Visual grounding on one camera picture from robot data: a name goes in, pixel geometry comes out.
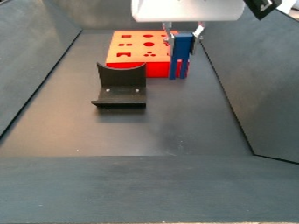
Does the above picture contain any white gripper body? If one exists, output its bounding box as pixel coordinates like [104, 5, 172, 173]
[131, 0, 246, 22]

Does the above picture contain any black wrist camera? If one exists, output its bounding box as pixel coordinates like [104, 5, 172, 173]
[243, 0, 282, 20]

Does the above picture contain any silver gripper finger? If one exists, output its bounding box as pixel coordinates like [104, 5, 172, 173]
[191, 22, 206, 55]
[163, 22, 174, 56]

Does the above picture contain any red shape-sorting board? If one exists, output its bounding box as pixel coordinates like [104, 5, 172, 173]
[106, 31, 171, 78]

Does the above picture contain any blue two-pronged peg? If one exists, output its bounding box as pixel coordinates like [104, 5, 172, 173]
[170, 33, 194, 80]

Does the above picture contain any black curved holder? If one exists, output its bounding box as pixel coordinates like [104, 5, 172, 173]
[91, 64, 146, 108]

